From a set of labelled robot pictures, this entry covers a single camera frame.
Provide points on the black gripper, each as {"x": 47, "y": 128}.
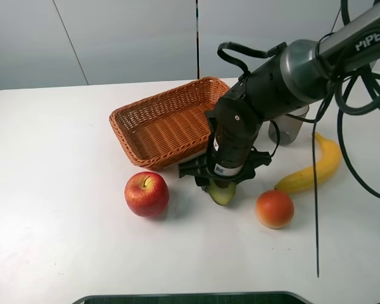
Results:
{"x": 230, "y": 156}

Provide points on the green avocado half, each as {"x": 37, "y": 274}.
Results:
{"x": 221, "y": 196}

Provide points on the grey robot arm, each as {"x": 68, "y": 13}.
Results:
{"x": 274, "y": 83}

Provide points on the brown wicker basket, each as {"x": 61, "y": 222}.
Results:
{"x": 168, "y": 127}

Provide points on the grey plastic cup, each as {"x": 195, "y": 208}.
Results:
{"x": 290, "y": 127}

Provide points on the yellow banana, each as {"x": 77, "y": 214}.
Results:
{"x": 326, "y": 167}

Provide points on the orange peach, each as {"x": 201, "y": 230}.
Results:
{"x": 274, "y": 209}

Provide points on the red apple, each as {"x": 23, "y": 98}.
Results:
{"x": 146, "y": 194}

